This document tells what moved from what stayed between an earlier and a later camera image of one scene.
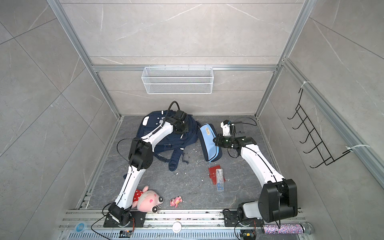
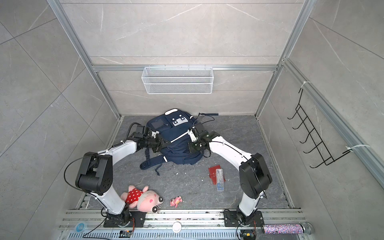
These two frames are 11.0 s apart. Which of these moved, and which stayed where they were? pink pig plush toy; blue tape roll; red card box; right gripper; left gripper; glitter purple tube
Moved: right gripper; left gripper
Stayed: blue tape roll; red card box; glitter purple tube; pink pig plush toy
